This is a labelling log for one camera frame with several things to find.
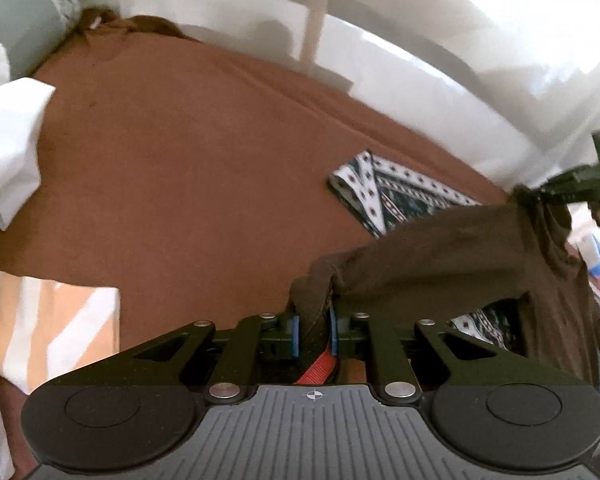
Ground dark brown garment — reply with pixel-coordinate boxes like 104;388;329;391
288;188;600;387

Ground blue white tissue pack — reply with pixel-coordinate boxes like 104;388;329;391
577;233;600;278

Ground orange white striped cloth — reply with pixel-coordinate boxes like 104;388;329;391
0;271;120;394

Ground patterned navy white rug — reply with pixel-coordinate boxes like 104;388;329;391
327;151;522;350

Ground rust brown bed sheet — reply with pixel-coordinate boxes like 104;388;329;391
0;6;600;480

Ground white crumpled cloth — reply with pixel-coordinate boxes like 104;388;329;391
0;44;55;230

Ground grey bolster pillow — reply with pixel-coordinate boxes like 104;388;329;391
0;0;83;80

